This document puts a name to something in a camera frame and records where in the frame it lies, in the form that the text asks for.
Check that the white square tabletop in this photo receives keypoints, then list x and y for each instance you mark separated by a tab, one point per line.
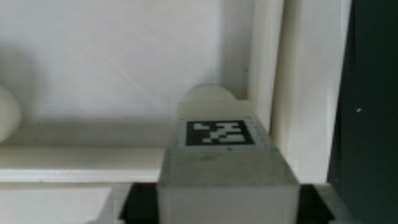
106	57

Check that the white U-shaped obstacle wall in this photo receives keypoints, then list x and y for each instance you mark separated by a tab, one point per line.
50	203

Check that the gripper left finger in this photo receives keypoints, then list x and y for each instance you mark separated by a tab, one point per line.
111	215

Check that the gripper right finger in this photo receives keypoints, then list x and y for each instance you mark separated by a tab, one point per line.
337	206

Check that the white table leg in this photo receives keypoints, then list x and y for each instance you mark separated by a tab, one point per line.
228	184

